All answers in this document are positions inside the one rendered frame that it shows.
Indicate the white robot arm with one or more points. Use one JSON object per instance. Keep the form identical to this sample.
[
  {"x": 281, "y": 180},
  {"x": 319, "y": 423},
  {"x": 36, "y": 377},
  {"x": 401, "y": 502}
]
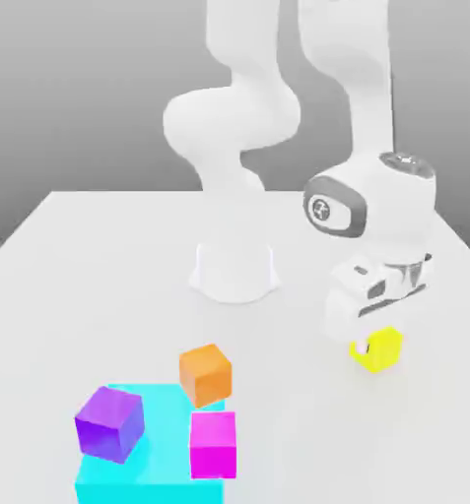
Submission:
[{"x": 234, "y": 118}]

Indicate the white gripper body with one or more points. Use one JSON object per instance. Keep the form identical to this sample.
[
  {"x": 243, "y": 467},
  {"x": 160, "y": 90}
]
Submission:
[{"x": 343, "y": 311}]

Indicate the small orange cube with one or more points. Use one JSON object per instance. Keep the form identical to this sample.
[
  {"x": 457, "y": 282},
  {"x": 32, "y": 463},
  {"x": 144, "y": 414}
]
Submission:
[{"x": 207, "y": 376}]

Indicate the small yellow cube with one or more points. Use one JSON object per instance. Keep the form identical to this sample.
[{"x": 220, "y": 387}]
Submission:
[{"x": 382, "y": 350}]

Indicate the large cyan box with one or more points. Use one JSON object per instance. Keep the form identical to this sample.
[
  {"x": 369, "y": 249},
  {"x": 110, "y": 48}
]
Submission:
[{"x": 159, "y": 472}]

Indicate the small purple cube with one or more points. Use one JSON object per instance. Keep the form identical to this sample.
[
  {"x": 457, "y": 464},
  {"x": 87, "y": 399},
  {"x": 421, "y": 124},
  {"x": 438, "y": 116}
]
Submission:
[{"x": 110, "y": 425}]

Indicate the small magenta cube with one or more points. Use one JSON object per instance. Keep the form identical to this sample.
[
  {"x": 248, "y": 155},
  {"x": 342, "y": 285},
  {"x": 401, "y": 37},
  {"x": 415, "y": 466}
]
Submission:
[{"x": 213, "y": 445}]

